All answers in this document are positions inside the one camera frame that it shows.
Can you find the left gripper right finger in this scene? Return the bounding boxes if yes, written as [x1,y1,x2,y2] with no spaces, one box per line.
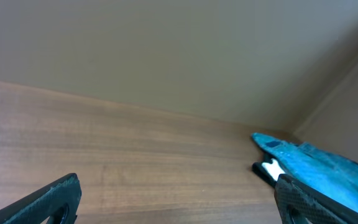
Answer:
[274,174,358,224]

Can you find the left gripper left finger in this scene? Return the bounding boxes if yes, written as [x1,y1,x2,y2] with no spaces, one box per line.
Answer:
[0,173,82,224]

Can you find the light blue denim jeans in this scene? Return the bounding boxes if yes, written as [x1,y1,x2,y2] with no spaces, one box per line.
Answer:
[251,133,358,213]

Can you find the white cloth garment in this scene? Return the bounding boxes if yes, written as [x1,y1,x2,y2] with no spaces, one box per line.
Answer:
[262,158,285,181]

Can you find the black cloth garment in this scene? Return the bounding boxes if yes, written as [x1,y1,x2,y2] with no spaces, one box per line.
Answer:
[252,154,277,188]

